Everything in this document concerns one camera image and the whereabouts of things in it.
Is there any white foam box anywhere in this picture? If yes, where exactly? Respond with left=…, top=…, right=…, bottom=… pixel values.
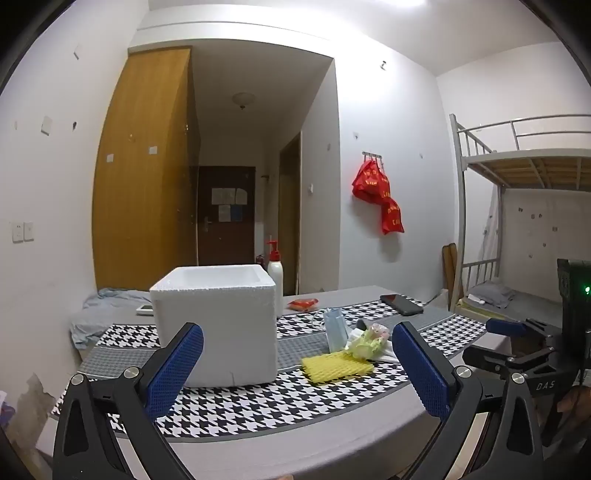
left=148, top=264, right=283, bottom=388

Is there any stack of blue face masks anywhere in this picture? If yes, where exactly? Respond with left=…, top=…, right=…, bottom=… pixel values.
left=310, top=308, right=352, bottom=352

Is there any white metal bunk bed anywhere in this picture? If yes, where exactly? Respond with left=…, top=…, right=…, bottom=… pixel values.
left=449, top=113, right=591, bottom=319

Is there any light blue bedding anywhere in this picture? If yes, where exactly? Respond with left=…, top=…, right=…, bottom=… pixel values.
left=69, top=288, right=160, bottom=349

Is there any red plastic bag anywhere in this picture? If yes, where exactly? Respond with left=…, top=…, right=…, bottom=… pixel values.
left=352, top=159, right=391, bottom=204
left=379, top=198, right=405, bottom=236

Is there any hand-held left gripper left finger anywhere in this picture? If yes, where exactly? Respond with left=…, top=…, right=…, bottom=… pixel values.
left=52, top=322, right=205, bottom=480

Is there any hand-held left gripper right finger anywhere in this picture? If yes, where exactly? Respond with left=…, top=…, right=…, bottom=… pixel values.
left=392, top=322, right=548, bottom=480

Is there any printed paper stack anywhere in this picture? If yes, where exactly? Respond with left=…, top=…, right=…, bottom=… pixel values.
left=0, top=390, right=17, bottom=432

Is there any white bottle with red pump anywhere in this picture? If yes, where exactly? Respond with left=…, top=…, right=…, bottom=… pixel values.
left=265, top=240, right=284, bottom=317

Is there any yellow foam fruit net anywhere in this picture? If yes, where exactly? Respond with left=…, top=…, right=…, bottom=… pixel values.
left=301, top=349, right=375, bottom=386

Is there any light wooden side door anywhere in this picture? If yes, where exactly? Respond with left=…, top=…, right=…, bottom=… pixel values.
left=278, top=131, right=303, bottom=296

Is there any black white houndstooth tablecloth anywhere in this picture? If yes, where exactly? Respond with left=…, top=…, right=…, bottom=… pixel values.
left=51, top=298, right=490, bottom=439

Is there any green-white plastic wrapper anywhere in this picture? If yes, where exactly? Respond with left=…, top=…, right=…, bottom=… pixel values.
left=346, top=323, right=393, bottom=361

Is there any white cloth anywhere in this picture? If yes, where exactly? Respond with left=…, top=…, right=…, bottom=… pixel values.
left=347, top=328, right=403, bottom=364

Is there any wooden wardrobe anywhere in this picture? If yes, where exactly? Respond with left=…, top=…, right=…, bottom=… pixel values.
left=92, top=46, right=200, bottom=291

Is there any grey folded cloth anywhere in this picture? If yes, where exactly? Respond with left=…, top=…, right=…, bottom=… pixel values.
left=466, top=282, right=518, bottom=309

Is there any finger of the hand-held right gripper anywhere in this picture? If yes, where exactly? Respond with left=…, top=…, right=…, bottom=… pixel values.
left=462, top=344, right=561, bottom=385
left=486, top=318, right=561, bottom=352

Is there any dark brown door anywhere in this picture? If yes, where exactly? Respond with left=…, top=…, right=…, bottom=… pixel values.
left=198, top=165, right=256, bottom=267

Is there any black smartphone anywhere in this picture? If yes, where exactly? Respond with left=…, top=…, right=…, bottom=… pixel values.
left=380, top=294, right=424, bottom=316

